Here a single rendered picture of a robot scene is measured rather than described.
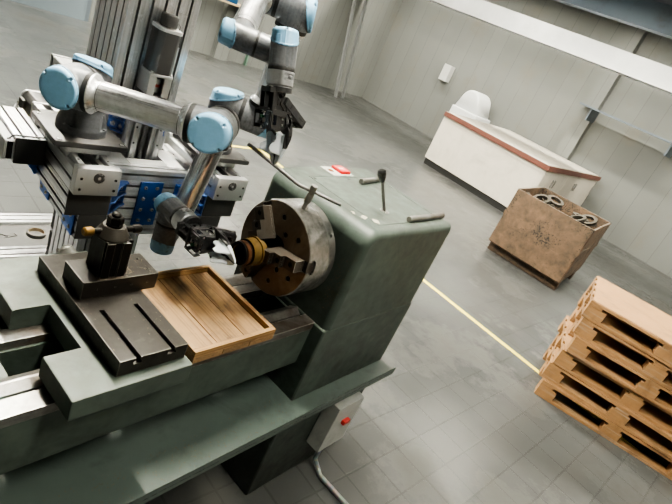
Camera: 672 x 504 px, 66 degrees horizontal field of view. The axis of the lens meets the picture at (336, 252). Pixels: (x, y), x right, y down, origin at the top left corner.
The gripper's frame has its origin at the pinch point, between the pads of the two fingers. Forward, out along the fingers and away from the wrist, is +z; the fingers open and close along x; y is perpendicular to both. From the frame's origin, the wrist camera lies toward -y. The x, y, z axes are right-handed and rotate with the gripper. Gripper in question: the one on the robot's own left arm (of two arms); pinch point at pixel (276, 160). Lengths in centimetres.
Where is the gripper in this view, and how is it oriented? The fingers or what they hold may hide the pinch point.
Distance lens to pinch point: 152.5
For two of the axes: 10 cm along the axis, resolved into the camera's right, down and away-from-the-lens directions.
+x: 7.8, 2.5, -5.8
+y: -6.2, 0.9, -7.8
